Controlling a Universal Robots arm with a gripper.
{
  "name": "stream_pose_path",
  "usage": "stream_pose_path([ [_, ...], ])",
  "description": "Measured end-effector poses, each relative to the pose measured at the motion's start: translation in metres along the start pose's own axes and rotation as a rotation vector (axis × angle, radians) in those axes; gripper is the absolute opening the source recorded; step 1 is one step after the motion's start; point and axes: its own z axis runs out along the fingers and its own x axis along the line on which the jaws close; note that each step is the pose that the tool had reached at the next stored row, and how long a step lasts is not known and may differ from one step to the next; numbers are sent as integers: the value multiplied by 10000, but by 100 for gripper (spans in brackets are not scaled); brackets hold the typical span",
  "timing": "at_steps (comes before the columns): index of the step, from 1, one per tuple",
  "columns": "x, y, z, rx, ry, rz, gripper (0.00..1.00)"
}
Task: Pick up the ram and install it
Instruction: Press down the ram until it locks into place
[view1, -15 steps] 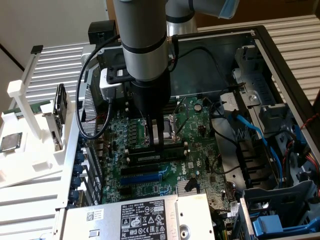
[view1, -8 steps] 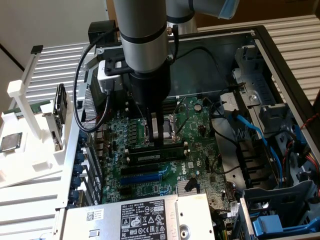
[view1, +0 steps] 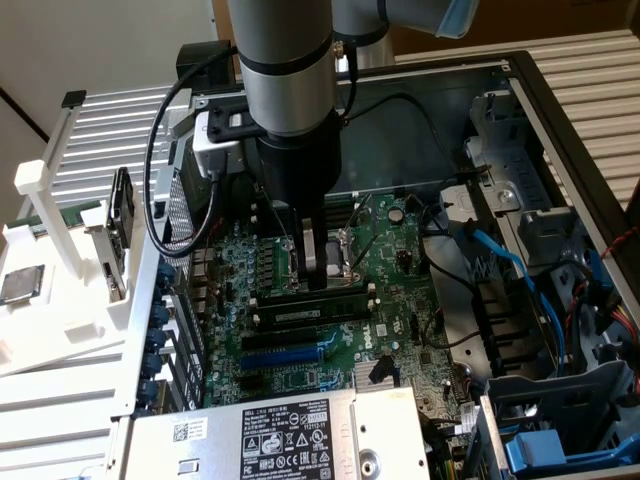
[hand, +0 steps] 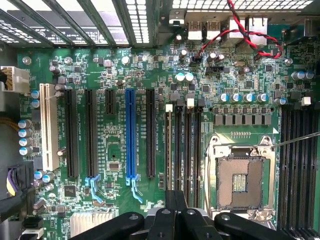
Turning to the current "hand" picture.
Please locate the silver finned heat sink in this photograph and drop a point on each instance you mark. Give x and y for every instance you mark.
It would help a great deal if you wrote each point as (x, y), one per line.
(90, 223)

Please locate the silver socket locking lever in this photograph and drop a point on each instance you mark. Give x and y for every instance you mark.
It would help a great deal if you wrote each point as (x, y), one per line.
(295, 140)

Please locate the blue expansion slot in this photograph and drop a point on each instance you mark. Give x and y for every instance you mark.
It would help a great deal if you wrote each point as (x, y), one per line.
(130, 132)

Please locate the grey metal PC case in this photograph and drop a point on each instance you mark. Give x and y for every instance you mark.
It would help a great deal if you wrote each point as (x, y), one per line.
(10, 145)

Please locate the green motherboard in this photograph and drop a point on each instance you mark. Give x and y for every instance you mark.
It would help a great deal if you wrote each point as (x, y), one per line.
(117, 125)

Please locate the black and white data connector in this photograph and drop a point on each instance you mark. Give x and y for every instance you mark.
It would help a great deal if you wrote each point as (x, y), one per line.
(33, 228)

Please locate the silver ethernet port block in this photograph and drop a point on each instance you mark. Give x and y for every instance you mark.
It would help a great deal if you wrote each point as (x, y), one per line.
(236, 32)
(258, 30)

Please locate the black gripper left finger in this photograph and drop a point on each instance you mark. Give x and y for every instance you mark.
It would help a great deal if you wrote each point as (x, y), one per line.
(163, 225)

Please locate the silver USB port block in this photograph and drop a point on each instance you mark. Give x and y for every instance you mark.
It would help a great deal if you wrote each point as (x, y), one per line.
(213, 30)
(194, 30)

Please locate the short black expansion slot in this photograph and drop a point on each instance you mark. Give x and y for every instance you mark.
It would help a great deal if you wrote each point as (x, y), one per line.
(110, 105)

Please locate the white-latch RAM slot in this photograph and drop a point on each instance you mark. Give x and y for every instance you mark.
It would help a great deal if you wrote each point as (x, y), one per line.
(188, 150)
(305, 162)
(169, 150)

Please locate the metal CPU socket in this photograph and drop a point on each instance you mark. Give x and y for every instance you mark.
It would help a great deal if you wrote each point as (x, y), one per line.
(240, 182)

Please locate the long black expansion slot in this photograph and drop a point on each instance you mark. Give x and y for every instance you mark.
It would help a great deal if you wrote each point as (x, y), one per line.
(91, 132)
(72, 132)
(150, 132)

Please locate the black-latch RAM slot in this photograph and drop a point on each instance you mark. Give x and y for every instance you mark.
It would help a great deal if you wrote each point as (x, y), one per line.
(285, 162)
(295, 162)
(178, 150)
(198, 150)
(314, 162)

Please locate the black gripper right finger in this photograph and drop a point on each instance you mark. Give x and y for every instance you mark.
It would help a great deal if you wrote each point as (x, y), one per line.
(192, 225)

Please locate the white PCI expansion slot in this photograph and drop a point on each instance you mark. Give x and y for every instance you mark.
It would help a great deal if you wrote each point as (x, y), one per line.
(48, 125)

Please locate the blue-top silver capacitor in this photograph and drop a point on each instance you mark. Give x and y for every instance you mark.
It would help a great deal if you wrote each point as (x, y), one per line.
(179, 77)
(25, 150)
(24, 124)
(25, 141)
(235, 97)
(262, 97)
(24, 133)
(189, 77)
(298, 75)
(248, 97)
(224, 97)
(280, 101)
(35, 103)
(48, 178)
(35, 94)
(39, 174)
(310, 75)

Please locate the white power connector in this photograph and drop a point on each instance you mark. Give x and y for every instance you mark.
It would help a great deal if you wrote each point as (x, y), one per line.
(20, 80)

